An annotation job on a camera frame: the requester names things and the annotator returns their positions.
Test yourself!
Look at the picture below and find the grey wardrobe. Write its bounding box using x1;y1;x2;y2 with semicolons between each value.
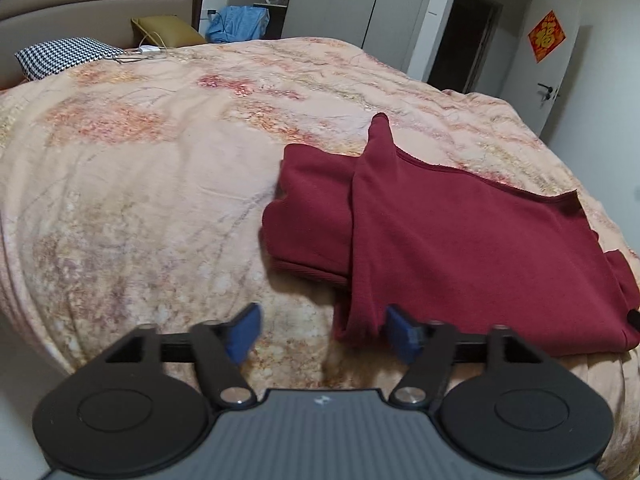
227;0;464;82

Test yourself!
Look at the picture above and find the white door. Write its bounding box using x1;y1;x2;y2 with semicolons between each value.
520;0;584;142

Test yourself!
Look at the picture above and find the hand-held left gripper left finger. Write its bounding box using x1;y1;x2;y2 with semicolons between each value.
101;303;264;409

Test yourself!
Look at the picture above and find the blue cloth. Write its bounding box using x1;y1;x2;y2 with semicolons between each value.
206;5;271;45

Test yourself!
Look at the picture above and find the dark red sweater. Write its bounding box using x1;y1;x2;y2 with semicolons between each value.
260;112;640;359

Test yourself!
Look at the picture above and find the black white houndstooth pillow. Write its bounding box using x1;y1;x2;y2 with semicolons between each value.
14;36;126;82

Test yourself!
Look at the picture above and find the olive green pillow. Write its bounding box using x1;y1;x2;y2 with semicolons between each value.
130;15;207;54

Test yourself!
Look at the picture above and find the thin charger cable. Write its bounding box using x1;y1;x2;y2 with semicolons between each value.
114;29;172;65

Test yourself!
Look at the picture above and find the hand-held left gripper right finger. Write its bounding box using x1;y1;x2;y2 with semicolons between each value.
385;303;552;408

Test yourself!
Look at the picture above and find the red diamond door decoration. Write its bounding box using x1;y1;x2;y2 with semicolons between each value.
528;10;566;64

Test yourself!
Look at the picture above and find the floral peach blanket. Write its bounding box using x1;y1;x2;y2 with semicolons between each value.
0;36;640;467

